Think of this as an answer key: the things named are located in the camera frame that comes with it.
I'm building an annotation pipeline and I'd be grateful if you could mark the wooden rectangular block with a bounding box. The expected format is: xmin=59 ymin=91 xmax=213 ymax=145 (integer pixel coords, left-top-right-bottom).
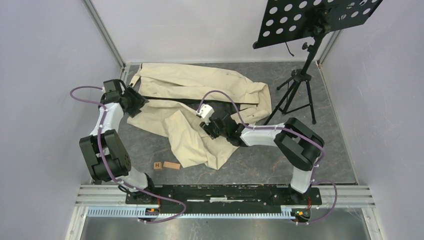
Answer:
xmin=163 ymin=161 xmax=181 ymax=170

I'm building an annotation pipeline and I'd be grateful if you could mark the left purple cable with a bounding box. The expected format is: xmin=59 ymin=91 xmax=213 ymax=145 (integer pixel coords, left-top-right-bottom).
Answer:
xmin=69 ymin=86 xmax=187 ymax=224

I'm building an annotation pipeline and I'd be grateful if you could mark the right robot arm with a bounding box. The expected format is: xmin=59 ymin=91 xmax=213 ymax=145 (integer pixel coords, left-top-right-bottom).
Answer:
xmin=196 ymin=109 xmax=325 ymax=204

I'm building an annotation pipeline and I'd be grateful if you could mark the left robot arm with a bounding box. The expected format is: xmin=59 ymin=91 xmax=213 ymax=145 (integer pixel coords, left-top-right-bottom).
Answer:
xmin=79 ymin=79 xmax=157 ymax=204

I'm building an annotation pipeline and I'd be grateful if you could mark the black perforated music stand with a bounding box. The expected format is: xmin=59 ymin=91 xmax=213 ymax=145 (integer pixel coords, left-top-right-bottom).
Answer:
xmin=252 ymin=0 xmax=381 ymax=124

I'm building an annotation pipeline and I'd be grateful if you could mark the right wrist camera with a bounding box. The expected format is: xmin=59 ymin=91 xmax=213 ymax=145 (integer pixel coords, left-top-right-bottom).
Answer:
xmin=196 ymin=104 xmax=215 ymax=125

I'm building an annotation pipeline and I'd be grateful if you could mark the cream zip-up jacket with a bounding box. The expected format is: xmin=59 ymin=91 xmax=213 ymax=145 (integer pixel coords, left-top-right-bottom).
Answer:
xmin=127 ymin=63 xmax=272 ymax=170

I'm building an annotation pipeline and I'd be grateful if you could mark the wooden letter cube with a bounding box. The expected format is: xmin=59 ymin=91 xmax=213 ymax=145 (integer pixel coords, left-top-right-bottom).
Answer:
xmin=153 ymin=162 xmax=163 ymax=171

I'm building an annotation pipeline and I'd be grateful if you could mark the white slotted cable duct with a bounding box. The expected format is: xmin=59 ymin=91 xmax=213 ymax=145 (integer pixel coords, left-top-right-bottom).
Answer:
xmin=87 ymin=206 xmax=295 ymax=220

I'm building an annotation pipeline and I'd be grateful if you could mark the aluminium frame rail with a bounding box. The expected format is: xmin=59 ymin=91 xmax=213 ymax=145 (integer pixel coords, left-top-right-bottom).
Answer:
xmin=82 ymin=0 xmax=126 ymax=70

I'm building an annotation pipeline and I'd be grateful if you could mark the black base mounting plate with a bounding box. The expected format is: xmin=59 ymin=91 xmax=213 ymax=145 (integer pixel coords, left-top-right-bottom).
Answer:
xmin=125 ymin=184 xmax=323 ymax=214

